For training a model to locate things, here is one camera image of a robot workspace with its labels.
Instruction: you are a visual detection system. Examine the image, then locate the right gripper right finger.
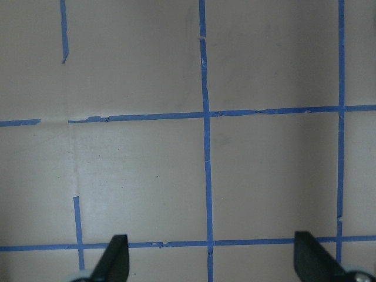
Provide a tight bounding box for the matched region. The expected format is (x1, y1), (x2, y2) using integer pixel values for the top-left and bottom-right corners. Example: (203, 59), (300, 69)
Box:
(293, 231), (347, 282)

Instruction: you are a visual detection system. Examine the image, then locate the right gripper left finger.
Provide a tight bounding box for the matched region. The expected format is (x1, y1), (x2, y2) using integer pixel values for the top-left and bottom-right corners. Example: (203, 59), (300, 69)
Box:
(89, 234), (130, 282)

